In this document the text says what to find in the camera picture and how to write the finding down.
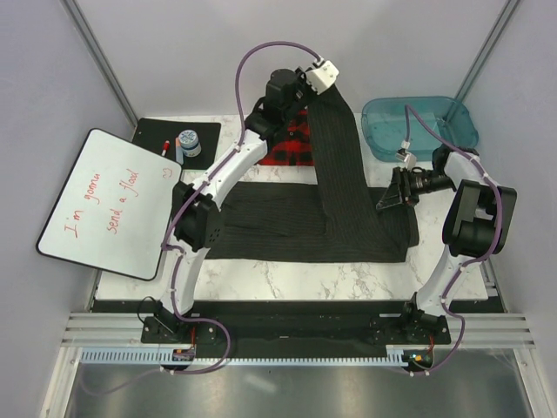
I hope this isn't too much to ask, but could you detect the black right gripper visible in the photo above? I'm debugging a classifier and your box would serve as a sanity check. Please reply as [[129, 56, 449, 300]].
[[376, 166, 455, 212]]

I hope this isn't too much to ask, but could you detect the dark grey pinstripe shirt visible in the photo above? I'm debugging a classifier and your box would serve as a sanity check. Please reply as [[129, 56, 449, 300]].
[[207, 87, 419, 263]]

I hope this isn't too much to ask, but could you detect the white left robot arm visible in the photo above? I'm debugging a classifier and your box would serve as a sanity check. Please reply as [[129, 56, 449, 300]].
[[160, 68, 325, 342]]

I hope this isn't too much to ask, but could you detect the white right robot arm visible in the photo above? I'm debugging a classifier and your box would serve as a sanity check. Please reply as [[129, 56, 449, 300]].
[[376, 145, 518, 317]]

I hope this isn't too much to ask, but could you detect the red black plaid shirt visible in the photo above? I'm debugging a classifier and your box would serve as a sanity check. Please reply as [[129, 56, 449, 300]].
[[258, 110, 314, 166]]

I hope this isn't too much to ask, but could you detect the teal transparent plastic bin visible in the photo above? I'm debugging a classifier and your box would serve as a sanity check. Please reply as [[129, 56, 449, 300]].
[[361, 96, 479, 163]]

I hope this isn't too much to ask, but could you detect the small blue white jar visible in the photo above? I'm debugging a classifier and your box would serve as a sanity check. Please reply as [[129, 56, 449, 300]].
[[178, 129, 202, 158]]

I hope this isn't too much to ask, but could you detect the blue pink eraser stick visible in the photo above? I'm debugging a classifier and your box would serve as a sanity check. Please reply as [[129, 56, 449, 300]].
[[175, 138, 184, 165]]

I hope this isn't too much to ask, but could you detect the red whiteboard marker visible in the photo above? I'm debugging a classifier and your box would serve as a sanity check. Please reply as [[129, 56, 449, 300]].
[[161, 140, 170, 157]]

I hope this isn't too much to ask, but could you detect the black mat green edge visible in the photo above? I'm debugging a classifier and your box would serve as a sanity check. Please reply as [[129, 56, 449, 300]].
[[131, 118, 221, 170]]

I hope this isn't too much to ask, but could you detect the white whiteboard with red writing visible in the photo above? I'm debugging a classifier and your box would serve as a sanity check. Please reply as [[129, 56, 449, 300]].
[[37, 129, 182, 281]]

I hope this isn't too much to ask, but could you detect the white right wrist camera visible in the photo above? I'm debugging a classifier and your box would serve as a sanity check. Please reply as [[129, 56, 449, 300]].
[[395, 148, 417, 169]]

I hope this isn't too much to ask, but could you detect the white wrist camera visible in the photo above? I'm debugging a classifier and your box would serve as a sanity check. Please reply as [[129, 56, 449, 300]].
[[305, 58, 339, 95], [395, 148, 417, 169]]

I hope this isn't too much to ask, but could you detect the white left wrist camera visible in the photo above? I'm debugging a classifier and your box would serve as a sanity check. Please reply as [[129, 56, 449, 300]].
[[305, 58, 339, 95]]

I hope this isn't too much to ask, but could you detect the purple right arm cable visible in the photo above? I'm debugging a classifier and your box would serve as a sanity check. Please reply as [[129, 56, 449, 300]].
[[404, 104, 502, 377]]

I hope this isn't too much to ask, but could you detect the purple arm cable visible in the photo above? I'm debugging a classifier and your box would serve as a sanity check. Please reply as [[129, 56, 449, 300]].
[[404, 104, 502, 377], [160, 39, 325, 374]]

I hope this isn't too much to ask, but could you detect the light blue cable duct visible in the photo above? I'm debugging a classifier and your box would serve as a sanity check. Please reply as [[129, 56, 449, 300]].
[[80, 346, 434, 367]]

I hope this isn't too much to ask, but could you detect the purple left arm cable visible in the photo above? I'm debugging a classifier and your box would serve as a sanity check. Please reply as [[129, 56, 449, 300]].
[[160, 39, 325, 374]]

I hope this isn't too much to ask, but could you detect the aluminium frame post right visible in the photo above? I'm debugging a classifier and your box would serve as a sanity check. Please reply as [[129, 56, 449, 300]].
[[454, 0, 522, 102]]

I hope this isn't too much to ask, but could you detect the aluminium frame post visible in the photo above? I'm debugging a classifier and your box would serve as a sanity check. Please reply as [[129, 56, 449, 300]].
[[454, 0, 522, 102], [61, 0, 138, 126]]

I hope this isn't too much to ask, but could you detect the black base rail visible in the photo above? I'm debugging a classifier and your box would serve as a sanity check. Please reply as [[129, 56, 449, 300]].
[[141, 300, 451, 357]]

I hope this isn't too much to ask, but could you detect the aluminium frame post left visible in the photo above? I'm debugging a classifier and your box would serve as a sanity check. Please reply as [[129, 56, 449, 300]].
[[61, 0, 138, 126]]

